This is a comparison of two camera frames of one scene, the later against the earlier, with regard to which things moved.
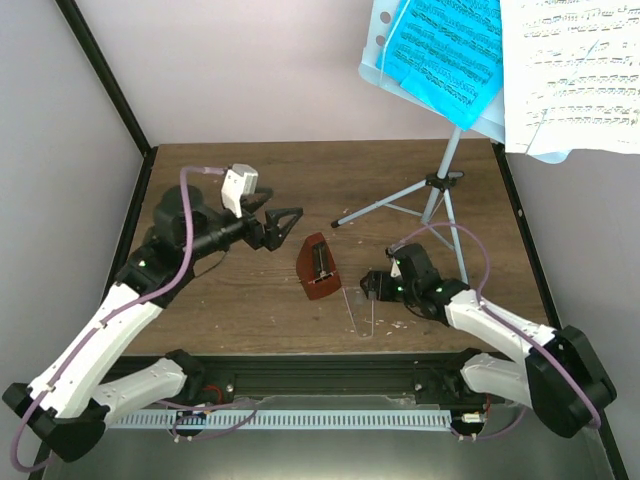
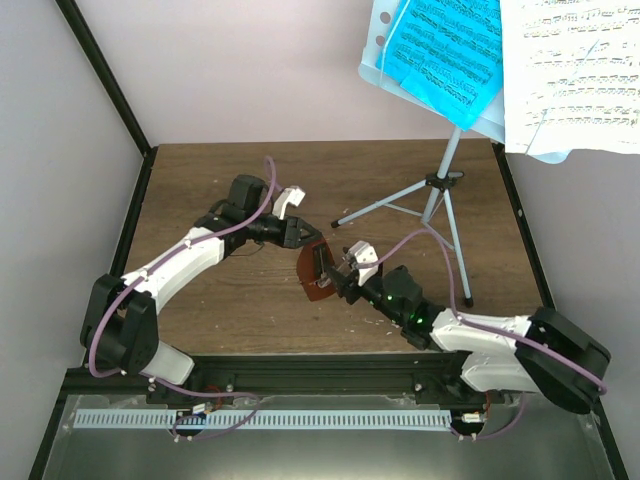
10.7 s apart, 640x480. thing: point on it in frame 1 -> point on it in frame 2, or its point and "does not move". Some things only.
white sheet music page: (571, 75) does not move
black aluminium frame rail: (312, 376) does not move
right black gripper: (377, 283) -> (342, 285)
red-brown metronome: (316, 266) does not move
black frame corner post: (82, 35) does not move
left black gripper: (258, 239) -> (290, 236)
